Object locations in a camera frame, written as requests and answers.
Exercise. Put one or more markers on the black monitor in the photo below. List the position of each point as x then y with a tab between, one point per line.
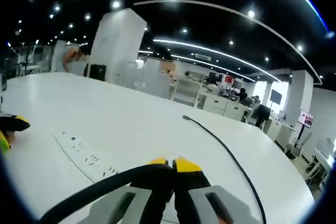
276	96

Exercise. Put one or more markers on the white desk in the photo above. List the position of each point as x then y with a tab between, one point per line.
131	119

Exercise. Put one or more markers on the white office workstation row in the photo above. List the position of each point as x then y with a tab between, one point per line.
223	106

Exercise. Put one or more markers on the white desk socket panel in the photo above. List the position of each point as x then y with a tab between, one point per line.
78	155

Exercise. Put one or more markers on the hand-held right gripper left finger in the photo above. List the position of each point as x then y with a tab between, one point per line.
147	197

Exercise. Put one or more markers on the white frame chair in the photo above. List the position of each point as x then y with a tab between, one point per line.
302	142

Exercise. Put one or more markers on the narrow white pillar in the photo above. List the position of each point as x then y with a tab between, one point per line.
296	90

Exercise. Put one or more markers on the dark square case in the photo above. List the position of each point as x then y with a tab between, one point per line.
97	72

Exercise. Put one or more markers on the screen on floor stand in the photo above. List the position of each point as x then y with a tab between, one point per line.
305	119

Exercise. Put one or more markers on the white mesh office chair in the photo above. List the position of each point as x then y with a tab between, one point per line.
186	90

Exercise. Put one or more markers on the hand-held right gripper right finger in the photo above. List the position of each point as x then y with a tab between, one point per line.
194	190

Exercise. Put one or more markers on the wide white pillar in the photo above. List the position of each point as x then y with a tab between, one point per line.
118	51

